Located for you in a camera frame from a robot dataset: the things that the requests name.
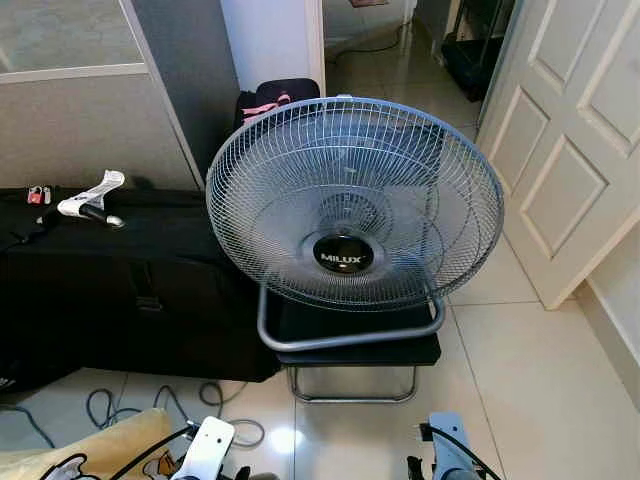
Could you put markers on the white panelled door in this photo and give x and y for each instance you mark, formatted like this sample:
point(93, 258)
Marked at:
point(560, 150)

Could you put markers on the black stool with metal legs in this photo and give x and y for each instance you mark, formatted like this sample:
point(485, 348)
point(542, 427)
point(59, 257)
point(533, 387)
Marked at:
point(400, 351)

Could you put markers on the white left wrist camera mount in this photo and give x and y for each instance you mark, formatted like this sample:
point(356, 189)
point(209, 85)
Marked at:
point(210, 445)

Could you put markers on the black bag with pink trim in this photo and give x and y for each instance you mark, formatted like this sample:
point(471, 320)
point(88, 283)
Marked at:
point(270, 92)

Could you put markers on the frosted glass window panel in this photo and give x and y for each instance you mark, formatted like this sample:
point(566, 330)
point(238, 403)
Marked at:
point(60, 30)

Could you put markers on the yellow egg print blanket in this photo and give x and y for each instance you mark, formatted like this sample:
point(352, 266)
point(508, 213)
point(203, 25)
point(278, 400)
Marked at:
point(110, 440)

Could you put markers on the large black fabric case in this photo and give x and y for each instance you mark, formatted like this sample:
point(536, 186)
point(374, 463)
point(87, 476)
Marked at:
point(120, 290)

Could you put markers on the black shelf unit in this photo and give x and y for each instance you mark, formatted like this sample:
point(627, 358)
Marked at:
point(470, 60)

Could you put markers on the grey Milux floor fan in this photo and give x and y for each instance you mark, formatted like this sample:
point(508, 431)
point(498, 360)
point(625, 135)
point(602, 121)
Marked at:
point(355, 257)

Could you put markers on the small red silver padlock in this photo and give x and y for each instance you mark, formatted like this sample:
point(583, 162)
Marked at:
point(36, 194)

